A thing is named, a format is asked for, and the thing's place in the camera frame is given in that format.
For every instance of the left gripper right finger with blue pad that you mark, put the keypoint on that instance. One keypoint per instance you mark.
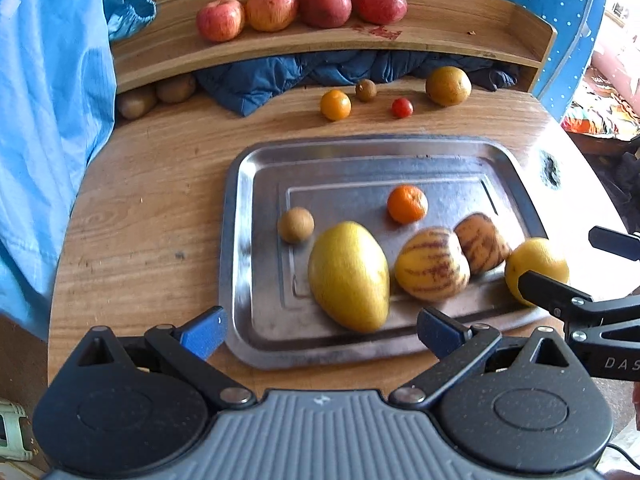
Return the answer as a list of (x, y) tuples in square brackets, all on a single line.
[(460, 350)]

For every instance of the light red apple leftmost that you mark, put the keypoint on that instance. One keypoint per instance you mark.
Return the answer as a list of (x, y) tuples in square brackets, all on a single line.
[(221, 20)]

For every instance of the red cherry tomato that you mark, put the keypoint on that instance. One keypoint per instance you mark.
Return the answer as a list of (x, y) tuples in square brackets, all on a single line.
[(402, 108)]

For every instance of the brown kiwi under shelf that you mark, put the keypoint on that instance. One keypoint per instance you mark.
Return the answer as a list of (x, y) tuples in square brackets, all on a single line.
[(137, 102)]

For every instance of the wooden desk shelf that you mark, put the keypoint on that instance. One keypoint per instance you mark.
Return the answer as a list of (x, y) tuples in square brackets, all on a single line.
[(171, 45)]

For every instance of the striped pepino melon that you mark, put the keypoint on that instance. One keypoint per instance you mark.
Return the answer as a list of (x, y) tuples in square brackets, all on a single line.
[(431, 265), (481, 242)]

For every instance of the red apple rightmost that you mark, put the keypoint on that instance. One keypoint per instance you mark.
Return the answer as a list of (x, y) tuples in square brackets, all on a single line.
[(381, 12)]

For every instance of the green toy car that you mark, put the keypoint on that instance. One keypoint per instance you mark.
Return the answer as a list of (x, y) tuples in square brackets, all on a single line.
[(12, 442)]

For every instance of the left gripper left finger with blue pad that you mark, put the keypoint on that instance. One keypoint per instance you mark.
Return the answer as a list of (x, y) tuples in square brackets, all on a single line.
[(183, 352)]

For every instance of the large yellow oval fruit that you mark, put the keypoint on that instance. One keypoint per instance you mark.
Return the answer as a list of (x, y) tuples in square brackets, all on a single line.
[(349, 278)]

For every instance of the dark blue padded jacket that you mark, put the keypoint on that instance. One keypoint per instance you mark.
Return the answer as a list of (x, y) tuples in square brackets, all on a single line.
[(244, 86)]

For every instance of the light blue striped garment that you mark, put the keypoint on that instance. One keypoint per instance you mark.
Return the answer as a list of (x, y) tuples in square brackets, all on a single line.
[(58, 91)]

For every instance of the striped pepino melon back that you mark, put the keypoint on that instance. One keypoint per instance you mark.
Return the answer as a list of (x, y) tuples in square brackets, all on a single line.
[(481, 242)]

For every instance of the metal baking tray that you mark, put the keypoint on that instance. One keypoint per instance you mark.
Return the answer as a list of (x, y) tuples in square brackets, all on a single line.
[(273, 320)]

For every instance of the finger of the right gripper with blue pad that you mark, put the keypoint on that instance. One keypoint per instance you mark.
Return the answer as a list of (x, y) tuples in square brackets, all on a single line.
[(559, 299), (617, 243)]

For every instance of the small brown longan back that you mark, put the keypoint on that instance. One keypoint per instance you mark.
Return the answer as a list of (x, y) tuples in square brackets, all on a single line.
[(366, 90)]

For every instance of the small orange tangerine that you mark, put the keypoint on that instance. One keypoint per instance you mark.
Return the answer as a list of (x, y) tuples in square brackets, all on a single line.
[(407, 204)]

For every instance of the orange-yellow round fruit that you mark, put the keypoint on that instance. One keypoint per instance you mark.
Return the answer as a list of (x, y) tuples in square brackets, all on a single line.
[(335, 105)]

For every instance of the striped pepino melon front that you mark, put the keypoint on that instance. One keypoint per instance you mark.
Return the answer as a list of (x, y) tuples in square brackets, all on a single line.
[(431, 265)]

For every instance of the round yellow lemon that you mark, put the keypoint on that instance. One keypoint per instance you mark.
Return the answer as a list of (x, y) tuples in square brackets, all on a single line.
[(535, 254)]

